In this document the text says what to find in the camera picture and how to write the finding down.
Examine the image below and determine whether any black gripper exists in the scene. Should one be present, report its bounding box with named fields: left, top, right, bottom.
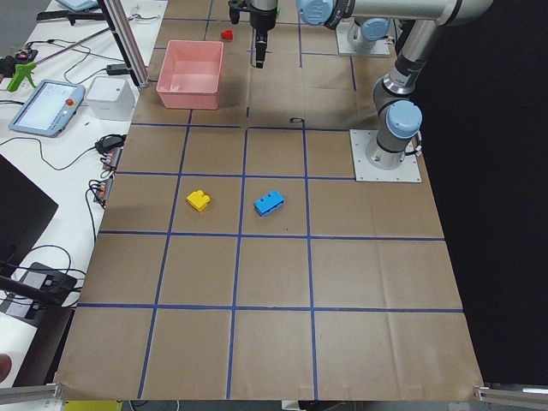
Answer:
left=228, top=0, right=278, bottom=69

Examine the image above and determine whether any blue toy block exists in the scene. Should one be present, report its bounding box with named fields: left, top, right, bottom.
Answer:
left=253, top=190, right=285, bottom=217

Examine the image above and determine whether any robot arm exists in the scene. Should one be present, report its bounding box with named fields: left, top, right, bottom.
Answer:
left=296, top=1, right=492, bottom=170
left=336, top=17, right=390, bottom=56

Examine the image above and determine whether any pink plastic box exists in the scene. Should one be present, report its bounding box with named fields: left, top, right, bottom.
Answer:
left=156, top=40, right=223, bottom=110

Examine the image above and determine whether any red toy block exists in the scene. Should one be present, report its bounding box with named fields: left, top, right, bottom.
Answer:
left=220, top=29, right=234, bottom=41

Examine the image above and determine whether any black power adapter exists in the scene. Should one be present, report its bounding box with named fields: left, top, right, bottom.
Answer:
left=105, top=63, right=128, bottom=76

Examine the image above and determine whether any white square device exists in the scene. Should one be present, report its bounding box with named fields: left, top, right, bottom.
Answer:
left=86, top=76, right=135, bottom=122

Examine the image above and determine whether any yellow toy block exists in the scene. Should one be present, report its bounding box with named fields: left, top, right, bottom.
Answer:
left=186, top=189, right=211, bottom=212

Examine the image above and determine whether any teach pendant tablet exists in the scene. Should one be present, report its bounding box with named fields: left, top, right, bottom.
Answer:
left=9, top=80, right=86, bottom=138

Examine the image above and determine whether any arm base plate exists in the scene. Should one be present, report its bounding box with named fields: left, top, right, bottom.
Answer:
left=336, top=22, right=390, bottom=57
left=349, top=129, right=422, bottom=183

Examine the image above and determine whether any aluminium frame post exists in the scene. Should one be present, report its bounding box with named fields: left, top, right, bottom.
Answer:
left=98, top=0, right=150, bottom=89

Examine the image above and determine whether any green handled grabber tool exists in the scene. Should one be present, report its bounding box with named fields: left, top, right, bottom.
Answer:
left=6, top=62, right=37, bottom=92

